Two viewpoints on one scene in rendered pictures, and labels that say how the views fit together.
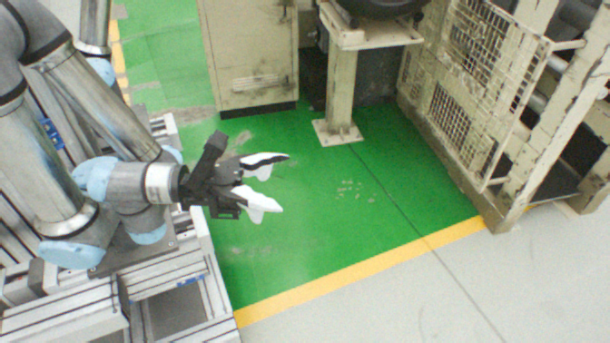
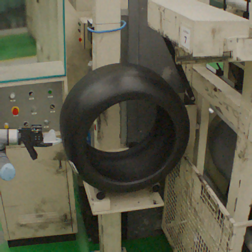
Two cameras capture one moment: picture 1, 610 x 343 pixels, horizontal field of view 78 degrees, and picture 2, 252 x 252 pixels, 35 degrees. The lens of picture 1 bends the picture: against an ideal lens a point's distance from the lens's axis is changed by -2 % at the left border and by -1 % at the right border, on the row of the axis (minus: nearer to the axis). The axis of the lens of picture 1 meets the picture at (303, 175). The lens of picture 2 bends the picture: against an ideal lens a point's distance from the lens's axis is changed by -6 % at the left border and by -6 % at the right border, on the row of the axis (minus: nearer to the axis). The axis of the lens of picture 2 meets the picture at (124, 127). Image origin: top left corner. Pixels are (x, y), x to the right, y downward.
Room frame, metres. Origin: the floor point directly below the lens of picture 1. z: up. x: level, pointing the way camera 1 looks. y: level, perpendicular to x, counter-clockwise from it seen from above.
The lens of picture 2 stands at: (-0.18, -0.34, 2.05)
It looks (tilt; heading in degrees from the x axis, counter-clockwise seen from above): 25 degrees down; 1
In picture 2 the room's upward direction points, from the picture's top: straight up
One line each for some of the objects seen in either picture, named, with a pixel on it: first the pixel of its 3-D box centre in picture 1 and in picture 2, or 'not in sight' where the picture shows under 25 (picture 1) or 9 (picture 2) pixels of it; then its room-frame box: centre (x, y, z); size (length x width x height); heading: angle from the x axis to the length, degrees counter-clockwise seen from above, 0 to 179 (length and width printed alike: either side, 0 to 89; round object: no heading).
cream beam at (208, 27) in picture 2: not in sight; (192, 23); (1.65, -0.62, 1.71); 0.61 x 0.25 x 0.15; 14
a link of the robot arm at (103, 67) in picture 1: (98, 83); not in sight; (1.08, 0.67, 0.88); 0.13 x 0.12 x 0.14; 31
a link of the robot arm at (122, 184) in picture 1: (125, 183); not in sight; (0.48, 0.33, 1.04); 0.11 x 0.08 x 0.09; 88
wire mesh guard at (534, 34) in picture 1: (450, 72); (190, 226); (1.56, -0.68, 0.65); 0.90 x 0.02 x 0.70; 14
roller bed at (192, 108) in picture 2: not in sight; (178, 124); (2.01, -0.62, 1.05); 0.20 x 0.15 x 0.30; 14
